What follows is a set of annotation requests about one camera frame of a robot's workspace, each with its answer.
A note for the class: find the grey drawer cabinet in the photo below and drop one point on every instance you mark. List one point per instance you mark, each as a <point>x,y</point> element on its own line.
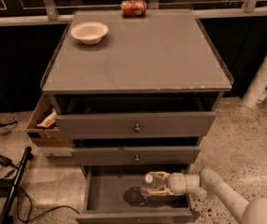
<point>165,51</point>

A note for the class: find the white cylindrical pillar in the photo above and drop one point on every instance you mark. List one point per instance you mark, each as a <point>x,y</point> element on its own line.
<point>257,88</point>

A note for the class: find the red soda can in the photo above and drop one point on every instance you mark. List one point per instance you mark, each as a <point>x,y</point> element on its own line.
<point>133,8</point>

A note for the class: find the grey top drawer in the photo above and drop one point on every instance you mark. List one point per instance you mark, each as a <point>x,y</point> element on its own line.
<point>138,115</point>

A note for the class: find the white paper bowl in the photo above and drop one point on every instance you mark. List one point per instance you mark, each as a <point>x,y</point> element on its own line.
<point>90,32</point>

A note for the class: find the brown cardboard box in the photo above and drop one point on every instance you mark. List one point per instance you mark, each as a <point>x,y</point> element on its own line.
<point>49,141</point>

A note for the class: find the crumpled paper in box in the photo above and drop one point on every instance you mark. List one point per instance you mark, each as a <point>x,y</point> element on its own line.
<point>48,121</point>

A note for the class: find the grey bottom drawer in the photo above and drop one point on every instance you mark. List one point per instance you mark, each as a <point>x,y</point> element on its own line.
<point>113,196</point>

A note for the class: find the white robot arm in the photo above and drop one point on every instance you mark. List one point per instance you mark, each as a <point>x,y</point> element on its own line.
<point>206,185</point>

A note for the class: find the grey drawer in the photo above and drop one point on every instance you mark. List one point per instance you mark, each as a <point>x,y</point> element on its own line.
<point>170,150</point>
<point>138,115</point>
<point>113,196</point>

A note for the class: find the black metal stand pole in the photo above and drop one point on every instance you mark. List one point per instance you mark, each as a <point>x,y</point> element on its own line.
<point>14,185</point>

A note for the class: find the grey middle drawer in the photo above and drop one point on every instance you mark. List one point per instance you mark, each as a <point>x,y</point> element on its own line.
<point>170,150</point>

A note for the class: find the clear plastic water bottle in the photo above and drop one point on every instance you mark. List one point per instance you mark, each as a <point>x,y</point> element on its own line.
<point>149,185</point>

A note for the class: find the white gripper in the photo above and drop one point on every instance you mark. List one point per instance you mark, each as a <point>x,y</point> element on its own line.
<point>175,183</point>

